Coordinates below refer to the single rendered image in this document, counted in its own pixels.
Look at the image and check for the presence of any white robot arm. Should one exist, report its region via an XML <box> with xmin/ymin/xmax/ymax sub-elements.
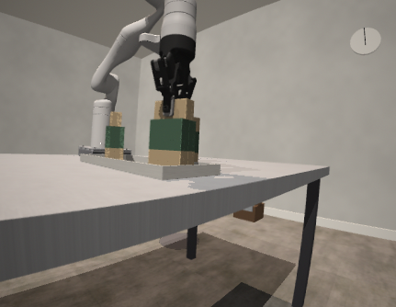
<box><xmin>90</xmin><ymin>0</ymin><xmax>197</xmax><ymax>148</ymax></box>

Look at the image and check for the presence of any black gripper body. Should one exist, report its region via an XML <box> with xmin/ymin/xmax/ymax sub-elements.
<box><xmin>159</xmin><ymin>34</ymin><xmax>196</xmax><ymax>85</ymax></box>

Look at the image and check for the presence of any tan and green coffee pack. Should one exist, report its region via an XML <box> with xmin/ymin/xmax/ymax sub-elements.
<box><xmin>148</xmin><ymin>98</ymin><xmax>196</xmax><ymax>165</ymax></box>
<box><xmin>194</xmin><ymin>117</ymin><xmax>200</xmax><ymax>162</ymax></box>
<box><xmin>105</xmin><ymin>111</ymin><xmax>125</xmax><ymax>160</ymax></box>

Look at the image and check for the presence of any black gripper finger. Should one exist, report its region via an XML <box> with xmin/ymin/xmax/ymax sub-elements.
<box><xmin>174</xmin><ymin>67</ymin><xmax>197</xmax><ymax>99</ymax></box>
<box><xmin>151</xmin><ymin>58</ymin><xmax>182</xmax><ymax>117</ymax></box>

